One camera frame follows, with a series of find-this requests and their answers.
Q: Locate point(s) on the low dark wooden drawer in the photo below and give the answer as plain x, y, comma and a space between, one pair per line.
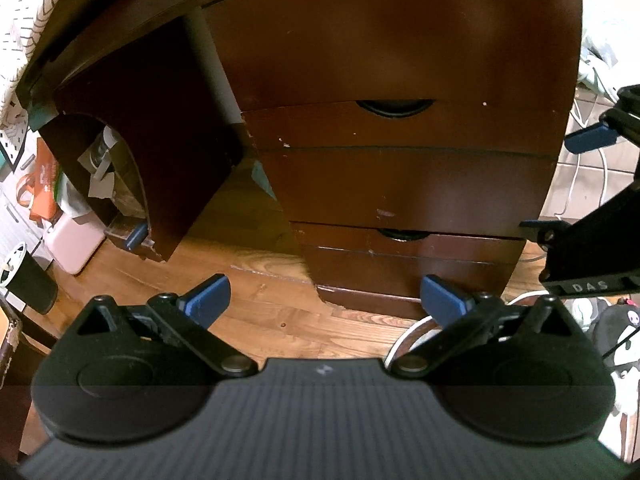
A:
360, 265

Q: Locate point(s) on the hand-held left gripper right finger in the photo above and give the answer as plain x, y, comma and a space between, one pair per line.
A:
442, 300

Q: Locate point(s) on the pale patterned cloth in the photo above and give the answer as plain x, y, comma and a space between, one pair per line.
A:
610, 20

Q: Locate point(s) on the orange bag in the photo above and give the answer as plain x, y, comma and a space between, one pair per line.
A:
42, 175

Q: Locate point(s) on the dark wooden desk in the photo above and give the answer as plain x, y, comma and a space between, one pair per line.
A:
150, 110

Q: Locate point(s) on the dark wooden drawer cabinet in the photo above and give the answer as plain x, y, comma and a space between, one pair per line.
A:
370, 304

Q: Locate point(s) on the grey paper scraps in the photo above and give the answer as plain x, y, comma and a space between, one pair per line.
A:
97, 180

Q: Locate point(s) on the dark wooden notched drawer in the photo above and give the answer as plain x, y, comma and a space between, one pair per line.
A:
400, 185

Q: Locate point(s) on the small teal object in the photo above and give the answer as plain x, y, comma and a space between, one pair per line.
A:
261, 180

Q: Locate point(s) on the pink storage box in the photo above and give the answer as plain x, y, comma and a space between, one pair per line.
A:
72, 242

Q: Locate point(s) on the black waste bin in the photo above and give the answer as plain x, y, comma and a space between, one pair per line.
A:
30, 285

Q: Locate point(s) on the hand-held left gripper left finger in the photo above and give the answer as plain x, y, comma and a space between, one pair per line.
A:
207, 297

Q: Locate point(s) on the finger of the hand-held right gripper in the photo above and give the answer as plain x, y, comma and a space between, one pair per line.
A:
542, 227
590, 139

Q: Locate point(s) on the black and white plush toy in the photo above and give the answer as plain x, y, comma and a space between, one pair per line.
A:
620, 325

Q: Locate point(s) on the white patterned table cloth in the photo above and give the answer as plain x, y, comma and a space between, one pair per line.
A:
30, 10

